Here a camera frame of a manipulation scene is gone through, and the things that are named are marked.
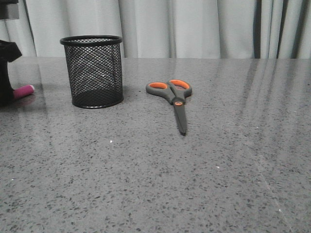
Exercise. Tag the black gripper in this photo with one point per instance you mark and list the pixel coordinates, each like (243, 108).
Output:
(9, 51)

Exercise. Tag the magenta marker pen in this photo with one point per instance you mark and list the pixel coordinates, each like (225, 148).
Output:
(23, 91)

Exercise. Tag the grey orange scissors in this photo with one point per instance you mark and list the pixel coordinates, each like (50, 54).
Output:
(175, 92)

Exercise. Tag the black mesh pen cup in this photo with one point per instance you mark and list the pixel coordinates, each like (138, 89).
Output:
(95, 70)

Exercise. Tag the grey curtain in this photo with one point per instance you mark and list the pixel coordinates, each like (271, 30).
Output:
(168, 28)

